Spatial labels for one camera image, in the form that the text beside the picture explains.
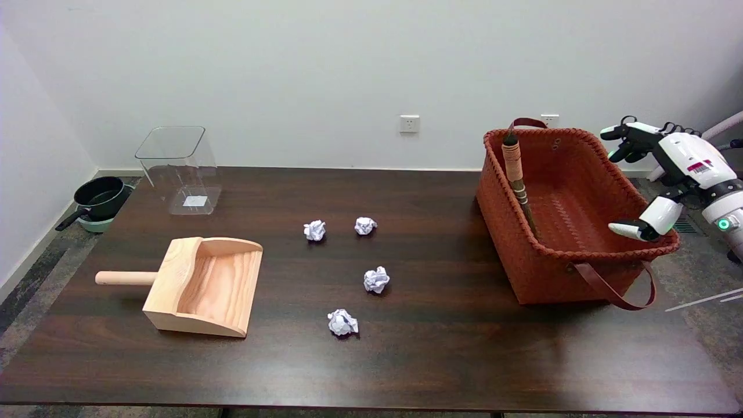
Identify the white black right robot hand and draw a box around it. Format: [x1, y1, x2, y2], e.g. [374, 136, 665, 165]
[600, 116, 739, 242]

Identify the brown broom with handle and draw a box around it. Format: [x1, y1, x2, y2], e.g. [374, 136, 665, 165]
[502, 125, 540, 239]

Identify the red-brown woven basket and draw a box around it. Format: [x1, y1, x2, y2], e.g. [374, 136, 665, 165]
[476, 118, 681, 311]

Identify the white office chair leg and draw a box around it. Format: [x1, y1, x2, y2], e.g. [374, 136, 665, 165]
[647, 110, 743, 182]

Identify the wooden dustpan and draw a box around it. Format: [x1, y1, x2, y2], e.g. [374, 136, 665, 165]
[95, 236, 264, 338]

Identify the clear plastic bin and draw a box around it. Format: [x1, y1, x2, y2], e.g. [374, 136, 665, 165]
[135, 126, 223, 216]

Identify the black frying pan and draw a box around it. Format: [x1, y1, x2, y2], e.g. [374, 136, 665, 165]
[55, 176, 125, 232]

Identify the green pot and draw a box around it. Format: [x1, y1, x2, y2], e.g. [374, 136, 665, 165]
[77, 185, 135, 233]

